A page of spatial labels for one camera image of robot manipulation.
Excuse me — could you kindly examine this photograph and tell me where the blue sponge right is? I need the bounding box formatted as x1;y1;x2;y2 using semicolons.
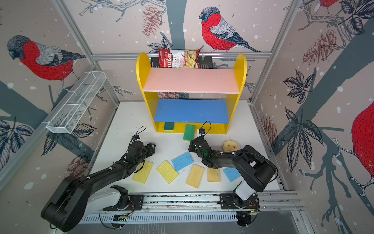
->
223;168;241;182

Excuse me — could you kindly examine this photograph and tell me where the dark green sponge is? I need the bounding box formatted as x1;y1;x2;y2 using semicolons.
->
164;122;174;131

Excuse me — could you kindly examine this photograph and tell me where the orange yellow sponge tilted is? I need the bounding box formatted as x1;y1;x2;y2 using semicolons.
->
186;164;205;189

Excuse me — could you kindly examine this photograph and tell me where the yellow shelf unit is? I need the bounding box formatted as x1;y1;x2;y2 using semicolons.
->
136;53;247;135

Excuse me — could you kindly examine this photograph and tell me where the red cassava chips bag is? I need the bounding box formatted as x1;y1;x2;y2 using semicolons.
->
159;49;201;68

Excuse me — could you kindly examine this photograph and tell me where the blue sponge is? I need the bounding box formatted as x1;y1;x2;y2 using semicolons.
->
223;168;241;182
171;152;194;172

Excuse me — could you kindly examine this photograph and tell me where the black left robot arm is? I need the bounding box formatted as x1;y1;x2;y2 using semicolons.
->
41;134;156;232

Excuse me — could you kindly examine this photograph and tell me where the black wire basket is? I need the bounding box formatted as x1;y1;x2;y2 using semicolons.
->
150;57;213;69

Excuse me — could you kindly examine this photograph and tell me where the blue sponge centre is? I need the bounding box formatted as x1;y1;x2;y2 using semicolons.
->
171;152;194;172

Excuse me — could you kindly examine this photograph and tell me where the tan sponge upright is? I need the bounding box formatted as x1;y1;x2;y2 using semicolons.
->
207;168;221;182

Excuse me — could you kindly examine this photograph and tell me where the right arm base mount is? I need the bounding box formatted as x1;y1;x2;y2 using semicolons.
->
218;192;260;210

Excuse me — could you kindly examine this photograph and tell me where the round smiley face sponge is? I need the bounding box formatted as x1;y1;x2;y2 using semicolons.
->
223;140;240;152

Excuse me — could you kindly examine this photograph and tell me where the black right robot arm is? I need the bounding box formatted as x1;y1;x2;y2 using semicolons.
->
189;129;278;209

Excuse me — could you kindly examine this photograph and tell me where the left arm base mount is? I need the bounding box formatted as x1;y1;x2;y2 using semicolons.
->
102;185;144;212

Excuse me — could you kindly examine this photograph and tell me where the aluminium rail frame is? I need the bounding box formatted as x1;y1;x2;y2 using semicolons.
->
59;190;303;214

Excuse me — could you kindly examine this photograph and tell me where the light green sponge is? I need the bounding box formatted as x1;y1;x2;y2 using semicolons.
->
183;124;196;141

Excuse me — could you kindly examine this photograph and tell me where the yellow sponge far left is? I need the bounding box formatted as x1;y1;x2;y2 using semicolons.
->
132;161;153;184

